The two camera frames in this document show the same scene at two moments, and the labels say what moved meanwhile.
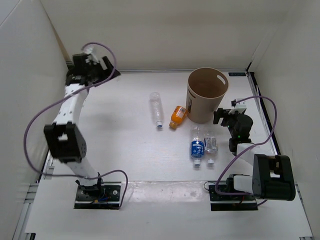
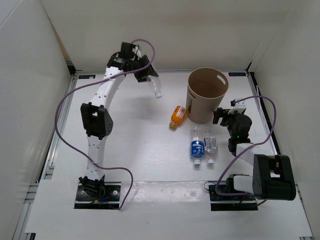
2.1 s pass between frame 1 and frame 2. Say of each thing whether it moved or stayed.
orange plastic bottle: stayed
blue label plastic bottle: stayed
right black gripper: stayed
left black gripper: moved
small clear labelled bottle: stayed
